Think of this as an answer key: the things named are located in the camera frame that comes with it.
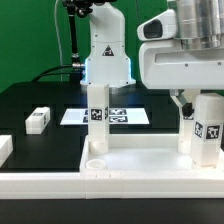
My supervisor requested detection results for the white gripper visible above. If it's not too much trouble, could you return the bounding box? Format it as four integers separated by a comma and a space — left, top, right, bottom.
139, 40, 224, 120

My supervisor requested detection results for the white desk tabletop tray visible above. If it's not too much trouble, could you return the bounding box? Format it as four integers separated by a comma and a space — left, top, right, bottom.
80, 134, 224, 176

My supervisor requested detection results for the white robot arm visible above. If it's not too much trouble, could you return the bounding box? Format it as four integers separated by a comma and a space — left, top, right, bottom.
81, 0, 224, 116

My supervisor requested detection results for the white L-shaped obstacle fence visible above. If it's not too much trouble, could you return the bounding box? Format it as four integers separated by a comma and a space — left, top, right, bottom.
0, 134, 224, 200

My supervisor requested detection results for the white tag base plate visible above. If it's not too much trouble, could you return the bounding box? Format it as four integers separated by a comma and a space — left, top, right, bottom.
61, 108, 149, 125

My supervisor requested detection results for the black cable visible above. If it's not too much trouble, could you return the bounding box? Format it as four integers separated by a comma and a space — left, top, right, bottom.
31, 64, 76, 83

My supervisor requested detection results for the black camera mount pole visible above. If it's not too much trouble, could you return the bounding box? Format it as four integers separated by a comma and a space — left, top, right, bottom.
62, 0, 92, 83

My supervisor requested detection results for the white cable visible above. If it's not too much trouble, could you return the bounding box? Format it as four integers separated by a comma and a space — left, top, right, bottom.
53, 0, 64, 82

